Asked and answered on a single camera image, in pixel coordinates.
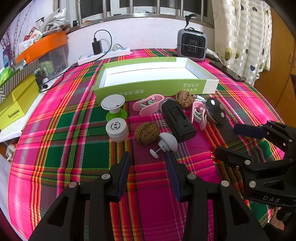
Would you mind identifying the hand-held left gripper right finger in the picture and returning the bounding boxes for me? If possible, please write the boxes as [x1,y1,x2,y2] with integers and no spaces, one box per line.
[165,152,269,241]

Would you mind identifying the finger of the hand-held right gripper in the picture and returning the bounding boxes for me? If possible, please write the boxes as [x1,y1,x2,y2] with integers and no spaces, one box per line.
[234,120,296,149]
[214,146,296,180]

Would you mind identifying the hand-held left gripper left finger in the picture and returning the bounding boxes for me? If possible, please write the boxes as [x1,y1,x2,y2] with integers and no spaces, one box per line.
[28,152,132,241]

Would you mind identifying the grey mushroom-shaped hook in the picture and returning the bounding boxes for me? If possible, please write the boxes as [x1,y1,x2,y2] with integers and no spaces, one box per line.
[149,133,178,159]

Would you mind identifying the black oval device silver buttons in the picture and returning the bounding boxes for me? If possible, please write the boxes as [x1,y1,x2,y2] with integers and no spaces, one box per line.
[205,98,226,125]

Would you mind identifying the brown walnut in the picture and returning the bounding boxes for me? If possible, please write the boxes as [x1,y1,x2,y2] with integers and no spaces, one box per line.
[175,90,193,108]
[134,123,160,145]

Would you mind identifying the pink plastic clip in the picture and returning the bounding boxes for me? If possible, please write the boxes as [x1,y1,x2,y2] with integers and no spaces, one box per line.
[132,94,165,117]
[192,101,207,131]

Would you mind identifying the black rectangular device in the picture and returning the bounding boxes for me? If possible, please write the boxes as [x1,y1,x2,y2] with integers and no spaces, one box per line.
[161,98,197,143]

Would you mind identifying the green white cardboard box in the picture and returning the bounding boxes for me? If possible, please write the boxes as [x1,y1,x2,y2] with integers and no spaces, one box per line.
[93,57,219,102]

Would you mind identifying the white round jar cap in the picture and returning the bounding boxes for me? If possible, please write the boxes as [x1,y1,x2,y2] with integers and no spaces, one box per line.
[106,118,129,142]

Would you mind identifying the black phone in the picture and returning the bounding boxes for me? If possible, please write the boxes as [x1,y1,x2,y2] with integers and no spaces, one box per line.
[210,61,245,82]

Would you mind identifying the white disc on green stand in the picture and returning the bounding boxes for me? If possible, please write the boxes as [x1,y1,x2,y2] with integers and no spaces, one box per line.
[101,96,128,122]

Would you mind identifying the wooden cabinet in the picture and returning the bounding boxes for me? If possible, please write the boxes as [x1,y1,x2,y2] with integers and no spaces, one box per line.
[253,9,296,126]

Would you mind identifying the white curtain with hearts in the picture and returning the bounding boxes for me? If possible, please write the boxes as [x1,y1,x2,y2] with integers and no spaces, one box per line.
[211,0,273,85]

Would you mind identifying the grey portable heater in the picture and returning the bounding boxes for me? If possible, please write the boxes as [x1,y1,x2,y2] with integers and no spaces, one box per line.
[176,27,207,62]

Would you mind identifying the white power strip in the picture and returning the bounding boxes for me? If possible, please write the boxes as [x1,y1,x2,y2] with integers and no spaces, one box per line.
[77,47,132,66]

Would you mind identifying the yellow-green cardboard box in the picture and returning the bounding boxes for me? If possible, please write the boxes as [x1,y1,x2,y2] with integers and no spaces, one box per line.
[0,74,40,131]

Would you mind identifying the clear bin with orange lid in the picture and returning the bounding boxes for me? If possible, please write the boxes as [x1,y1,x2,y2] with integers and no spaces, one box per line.
[16,31,68,80]

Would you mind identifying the striped cardboard box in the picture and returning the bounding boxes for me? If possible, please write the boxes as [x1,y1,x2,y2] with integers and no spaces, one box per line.
[0,59,40,105]

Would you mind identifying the metal window grille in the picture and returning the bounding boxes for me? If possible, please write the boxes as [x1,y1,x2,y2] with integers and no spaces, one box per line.
[53,0,214,26]

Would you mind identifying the white cloth gloves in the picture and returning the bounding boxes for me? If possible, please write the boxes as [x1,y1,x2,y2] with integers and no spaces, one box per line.
[42,10,70,33]

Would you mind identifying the black earphone cable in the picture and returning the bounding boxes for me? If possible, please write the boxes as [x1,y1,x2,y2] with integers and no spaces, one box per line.
[35,64,78,93]

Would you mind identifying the black charger with cable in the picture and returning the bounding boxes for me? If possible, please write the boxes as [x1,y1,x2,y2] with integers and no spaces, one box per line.
[92,30,113,62]

